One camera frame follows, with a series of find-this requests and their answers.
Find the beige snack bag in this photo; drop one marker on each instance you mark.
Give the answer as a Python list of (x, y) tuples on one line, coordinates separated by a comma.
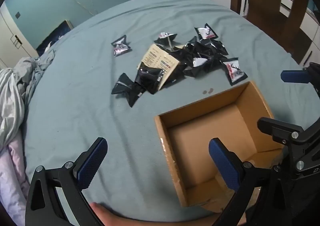
[(157, 60), (179, 46)]

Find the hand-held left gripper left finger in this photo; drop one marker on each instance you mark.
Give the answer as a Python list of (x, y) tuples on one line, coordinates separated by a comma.
[(91, 164)]

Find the dark framed picture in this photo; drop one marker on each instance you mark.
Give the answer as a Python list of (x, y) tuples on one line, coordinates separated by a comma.
[(53, 35)]

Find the white drawer unit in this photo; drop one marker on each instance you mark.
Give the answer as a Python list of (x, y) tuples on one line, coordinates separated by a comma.
[(307, 36)]

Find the white door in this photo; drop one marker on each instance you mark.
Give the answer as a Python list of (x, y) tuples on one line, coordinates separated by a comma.
[(17, 33)]

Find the brown cardboard box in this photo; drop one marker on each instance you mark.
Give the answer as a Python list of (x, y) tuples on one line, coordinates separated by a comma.
[(200, 141)]

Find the crumpled grey blanket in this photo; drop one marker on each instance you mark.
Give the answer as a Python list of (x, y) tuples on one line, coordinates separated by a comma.
[(17, 86)]

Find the pile of black snack packets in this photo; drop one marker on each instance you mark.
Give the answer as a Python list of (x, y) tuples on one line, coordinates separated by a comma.
[(200, 58)]

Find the grey wall switch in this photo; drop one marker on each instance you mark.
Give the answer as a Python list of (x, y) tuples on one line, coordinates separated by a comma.
[(17, 15)]

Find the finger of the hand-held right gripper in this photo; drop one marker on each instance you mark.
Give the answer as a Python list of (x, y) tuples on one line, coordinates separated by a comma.
[(295, 76), (277, 128)]

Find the teal bed sheet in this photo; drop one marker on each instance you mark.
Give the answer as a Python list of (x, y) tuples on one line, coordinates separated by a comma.
[(87, 116)]

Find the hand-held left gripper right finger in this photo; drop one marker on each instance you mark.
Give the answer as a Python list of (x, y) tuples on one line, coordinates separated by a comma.
[(225, 163)]

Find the lilac quilt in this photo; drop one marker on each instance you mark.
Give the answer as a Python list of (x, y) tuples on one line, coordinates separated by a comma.
[(12, 178)]

